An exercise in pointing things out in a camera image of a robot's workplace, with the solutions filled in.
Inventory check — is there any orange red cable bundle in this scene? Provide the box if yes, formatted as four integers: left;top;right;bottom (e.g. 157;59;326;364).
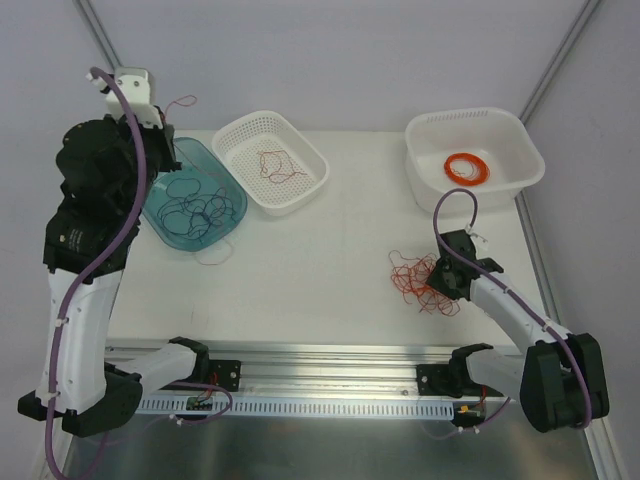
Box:
388;249;461;318

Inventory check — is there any dark purple thin cable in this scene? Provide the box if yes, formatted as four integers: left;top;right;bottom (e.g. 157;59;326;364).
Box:
159;177;236;236

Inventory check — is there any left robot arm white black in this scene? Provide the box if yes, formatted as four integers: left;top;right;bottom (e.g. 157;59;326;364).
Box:
18;115;210;437

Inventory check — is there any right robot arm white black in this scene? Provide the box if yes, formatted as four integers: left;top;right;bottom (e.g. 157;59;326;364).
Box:
421;230;610;433

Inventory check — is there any teal transparent plastic bin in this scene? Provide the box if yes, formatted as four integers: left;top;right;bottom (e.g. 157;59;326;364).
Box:
143;137;248;253

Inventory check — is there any white perforated plastic basket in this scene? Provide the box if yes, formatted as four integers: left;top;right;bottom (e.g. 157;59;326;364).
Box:
211;110;330;217

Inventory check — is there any white deep plastic tub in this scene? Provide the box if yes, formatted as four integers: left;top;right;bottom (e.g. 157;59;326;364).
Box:
405;108;545;213

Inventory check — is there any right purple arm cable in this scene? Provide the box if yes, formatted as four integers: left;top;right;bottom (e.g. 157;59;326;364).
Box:
432;188;596;430

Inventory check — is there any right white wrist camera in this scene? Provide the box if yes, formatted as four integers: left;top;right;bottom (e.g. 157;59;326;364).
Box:
467;230;489;251

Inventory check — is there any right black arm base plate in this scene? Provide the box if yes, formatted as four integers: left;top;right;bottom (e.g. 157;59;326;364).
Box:
415;363;503;399

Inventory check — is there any orange coiled cable in tub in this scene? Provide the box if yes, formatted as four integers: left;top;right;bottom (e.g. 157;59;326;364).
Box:
443;152;491;186

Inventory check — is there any red cable in basket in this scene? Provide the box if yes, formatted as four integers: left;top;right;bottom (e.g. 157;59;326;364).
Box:
256;148;308;185

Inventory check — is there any left aluminium frame post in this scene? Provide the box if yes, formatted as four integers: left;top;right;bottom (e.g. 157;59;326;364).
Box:
73;0;123;70

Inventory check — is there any aluminium frame post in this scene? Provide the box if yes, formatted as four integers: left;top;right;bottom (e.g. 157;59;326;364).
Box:
73;0;123;70
519;0;604;126

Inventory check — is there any aluminium mounting rail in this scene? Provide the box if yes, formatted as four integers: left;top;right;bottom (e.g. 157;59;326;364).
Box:
104;342;526;401

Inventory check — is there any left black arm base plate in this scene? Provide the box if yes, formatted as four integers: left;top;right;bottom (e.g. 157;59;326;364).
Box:
204;359;242;392

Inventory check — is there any white slotted cable duct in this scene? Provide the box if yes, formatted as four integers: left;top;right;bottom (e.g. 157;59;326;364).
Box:
137;395;454;421

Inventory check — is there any right aluminium frame post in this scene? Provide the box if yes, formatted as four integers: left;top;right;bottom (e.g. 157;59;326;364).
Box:
519;0;604;126

